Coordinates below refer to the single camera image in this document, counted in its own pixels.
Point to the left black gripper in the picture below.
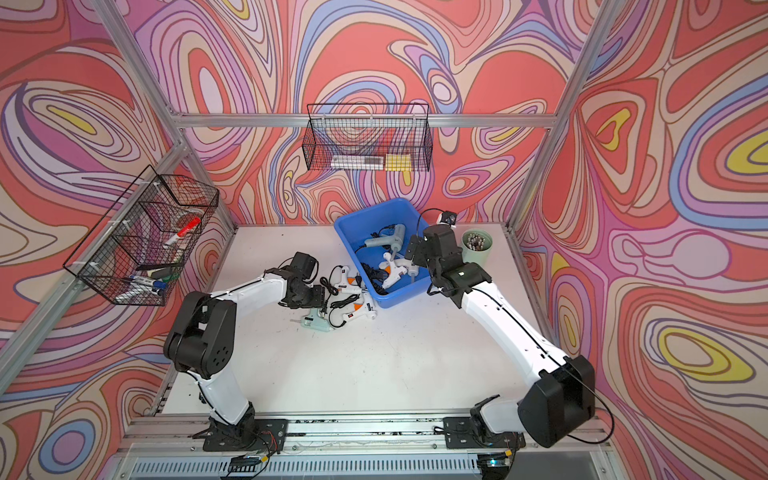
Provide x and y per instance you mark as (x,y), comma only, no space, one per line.
(318,298)

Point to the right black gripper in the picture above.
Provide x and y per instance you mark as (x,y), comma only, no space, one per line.
(419,258)

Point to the large mint glue gun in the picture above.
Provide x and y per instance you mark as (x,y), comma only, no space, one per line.
(391,237)

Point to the white orange glue gun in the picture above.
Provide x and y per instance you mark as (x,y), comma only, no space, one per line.
(365,310)

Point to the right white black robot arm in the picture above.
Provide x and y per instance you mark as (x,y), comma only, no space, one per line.
(560,390)

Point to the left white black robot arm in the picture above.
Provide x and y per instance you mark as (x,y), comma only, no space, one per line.
(201,340)

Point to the blue plastic storage box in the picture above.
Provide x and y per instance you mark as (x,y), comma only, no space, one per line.
(355,228)

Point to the yellow box in basket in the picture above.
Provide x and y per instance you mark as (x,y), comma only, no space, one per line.
(398,162)

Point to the white box in basket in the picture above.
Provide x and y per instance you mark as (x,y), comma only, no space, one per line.
(357,162)

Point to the green cylindrical holder cup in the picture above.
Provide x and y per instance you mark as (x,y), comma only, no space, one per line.
(476,245)

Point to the red marker pen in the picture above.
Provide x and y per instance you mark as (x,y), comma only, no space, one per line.
(186,230)

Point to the green marker pen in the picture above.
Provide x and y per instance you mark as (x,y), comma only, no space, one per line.
(170,278)

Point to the blue marker pen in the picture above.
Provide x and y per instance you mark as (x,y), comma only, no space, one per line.
(152,284)

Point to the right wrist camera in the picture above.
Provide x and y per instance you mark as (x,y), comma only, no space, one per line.
(448,218)

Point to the white glue gun with switch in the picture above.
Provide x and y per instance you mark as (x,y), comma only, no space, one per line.
(343,283)

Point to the black wire basket back wall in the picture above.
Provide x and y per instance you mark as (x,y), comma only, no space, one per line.
(371,129)

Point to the black wire basket wall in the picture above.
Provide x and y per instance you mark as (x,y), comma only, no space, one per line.
(371,129)
(129,239)

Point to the black wire basket left wall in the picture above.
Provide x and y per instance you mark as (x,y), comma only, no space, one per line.
(129,239)

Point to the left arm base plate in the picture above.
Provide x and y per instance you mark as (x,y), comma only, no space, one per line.
(250,435)

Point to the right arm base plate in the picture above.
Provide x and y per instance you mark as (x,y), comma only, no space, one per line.
(467,433)

